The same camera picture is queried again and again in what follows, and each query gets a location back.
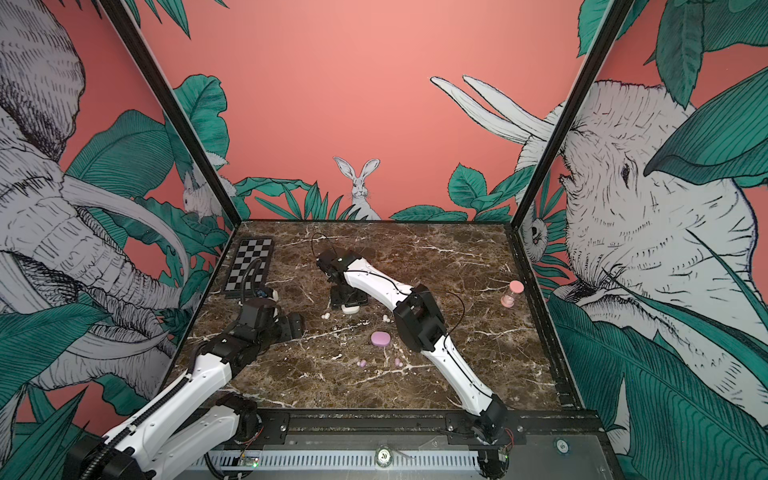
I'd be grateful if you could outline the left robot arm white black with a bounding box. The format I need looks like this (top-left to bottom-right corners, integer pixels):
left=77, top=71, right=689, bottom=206
left=63, top=298, right=305, bottom=479

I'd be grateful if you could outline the white earbud charging case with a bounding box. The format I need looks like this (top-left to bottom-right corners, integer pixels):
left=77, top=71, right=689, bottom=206
left=341, top=305, right=360, bottom=315

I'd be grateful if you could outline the black right frame post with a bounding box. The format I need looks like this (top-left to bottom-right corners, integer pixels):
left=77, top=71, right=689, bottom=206
left=511, top=0, right=633, bottom=230

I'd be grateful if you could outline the white perforated cable duct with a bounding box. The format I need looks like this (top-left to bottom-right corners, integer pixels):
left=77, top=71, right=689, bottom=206
left=209, top=450, right=480, bottom=472

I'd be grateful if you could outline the black frame post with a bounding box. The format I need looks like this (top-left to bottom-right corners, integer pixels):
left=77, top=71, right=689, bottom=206
left=511, top=0, right=633, bottom=230
left=99, top=0, right=241, bottom=229

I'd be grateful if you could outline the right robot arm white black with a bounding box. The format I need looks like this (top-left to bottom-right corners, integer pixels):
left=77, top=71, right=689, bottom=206
left=316, top=249, right=508, bottom=445

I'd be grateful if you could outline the pink earbud charging case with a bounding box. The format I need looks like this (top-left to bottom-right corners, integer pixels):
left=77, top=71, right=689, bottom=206
left=370, top=331, right=392, bottom=348

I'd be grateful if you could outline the black white checkerboard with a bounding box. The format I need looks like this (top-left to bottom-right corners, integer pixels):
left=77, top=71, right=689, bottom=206
left=222, top=236, right=275, bottom=298

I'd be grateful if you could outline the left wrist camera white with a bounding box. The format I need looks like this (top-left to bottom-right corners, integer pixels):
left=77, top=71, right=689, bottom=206
left=257, top=287, right=279, bottom=302

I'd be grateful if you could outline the black left frame post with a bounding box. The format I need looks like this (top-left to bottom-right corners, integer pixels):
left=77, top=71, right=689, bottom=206
left=99, top=0, right=241, bottom=229

